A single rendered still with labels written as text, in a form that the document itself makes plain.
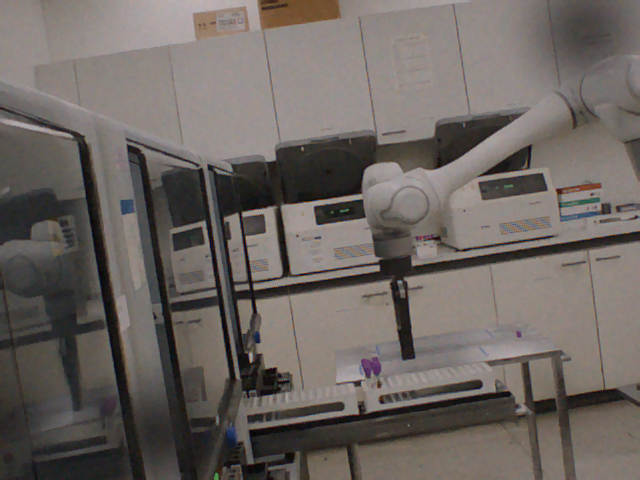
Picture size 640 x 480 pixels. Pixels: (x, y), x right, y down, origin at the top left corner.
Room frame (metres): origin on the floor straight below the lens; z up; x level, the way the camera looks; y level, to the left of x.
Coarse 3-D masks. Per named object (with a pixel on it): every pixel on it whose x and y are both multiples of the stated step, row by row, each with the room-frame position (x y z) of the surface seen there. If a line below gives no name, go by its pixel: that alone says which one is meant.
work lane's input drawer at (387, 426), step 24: (360, 408) 1.89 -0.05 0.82; (408, 408) 1.84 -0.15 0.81; (432, 408) 1.84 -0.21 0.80; (456, 408) 1.83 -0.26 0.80; (480, 408) 1.83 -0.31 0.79; (504, 408) 1.83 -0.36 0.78; (264, 432) 1.84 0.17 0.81; (288, 432) 1.83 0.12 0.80; (312, 432) 1.83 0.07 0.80; (336, 432) 1.83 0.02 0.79; (360, 432) 1.83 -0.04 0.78; (384, 432) 1.83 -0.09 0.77; (408, 432) 1.83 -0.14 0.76; (264, 456) 1.83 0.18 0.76
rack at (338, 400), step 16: (352, 384) 1.93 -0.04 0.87; (256, 400) 1.92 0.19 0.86; (272, 400) 1.89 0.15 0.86; (288, 400) 1.87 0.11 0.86; (304, 400) 1.85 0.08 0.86; (320, 400) 1.85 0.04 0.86; (336, 400) 1.85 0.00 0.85; (352, 400) 1.85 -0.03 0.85; (256, 416) 1.91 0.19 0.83; (272, 416) 1.89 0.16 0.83; (288, 416) 1.94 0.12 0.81; (304, 416) 1.93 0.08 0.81; (320, 416) 1.85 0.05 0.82; (336, 416) 1.85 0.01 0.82
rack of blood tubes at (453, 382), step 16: (448, 368) 1.95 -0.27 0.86; (464, 368) 1.93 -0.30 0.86; (480, 368) 1.89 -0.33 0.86; (384, 384) 1.89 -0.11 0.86; (400, 384) 1.86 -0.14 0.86; (416, 384) 1.85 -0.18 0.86; (432, 384) 1.85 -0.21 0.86; (448, 384) 1.95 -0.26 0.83; (464, 384) 1.95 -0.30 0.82; (480, 384) 1.95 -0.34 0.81; (368, 400) 1.85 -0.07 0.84; (384, 400) 1.88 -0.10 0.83; (400, 400) 1.87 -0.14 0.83; (416, 400) 1.85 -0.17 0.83; (432, 400) 1.85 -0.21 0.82
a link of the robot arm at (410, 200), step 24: (552, 96) 1.92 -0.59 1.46; (528, 120) 1.91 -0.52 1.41; (552, 120) 1.90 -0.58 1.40; (480, 144) 1.84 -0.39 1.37; (504, 144) 1.85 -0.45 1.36; (528, 144) 1.92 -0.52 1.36; (456, 168) 1.75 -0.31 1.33; (480, 168) 1.78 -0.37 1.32; (384, 192) 1.70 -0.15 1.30; (408, 192) 1.66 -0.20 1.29; (432, 192) 1.71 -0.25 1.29; (384, 216) 1.71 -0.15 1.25; (408, 216) 1.66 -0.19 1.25; (432, 216) 1.73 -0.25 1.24
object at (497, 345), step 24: (432, 336) 2.58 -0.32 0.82; (456, 336) 2.52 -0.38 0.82; (480, 336) 2.47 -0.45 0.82; (504, 336) 2.41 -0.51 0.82; (528, 336) 2.36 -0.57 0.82; (336, 360) 2.44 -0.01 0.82; (360, 360) 2.39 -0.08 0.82; (384, 360) 2.34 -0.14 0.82; (408, 360) 2.30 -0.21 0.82; (432, 360) 2.25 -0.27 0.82; (456, 360) 2.21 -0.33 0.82; (480, 360) 2.16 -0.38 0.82; (504, 360) 2.15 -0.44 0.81; (528, 360) 2.15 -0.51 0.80; (552, 360) 2.16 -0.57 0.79; (336, 384) 2.16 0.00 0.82; (360, 384) 2.16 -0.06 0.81; (528, 384) 2.57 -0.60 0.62; (528, 408) 2.57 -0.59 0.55
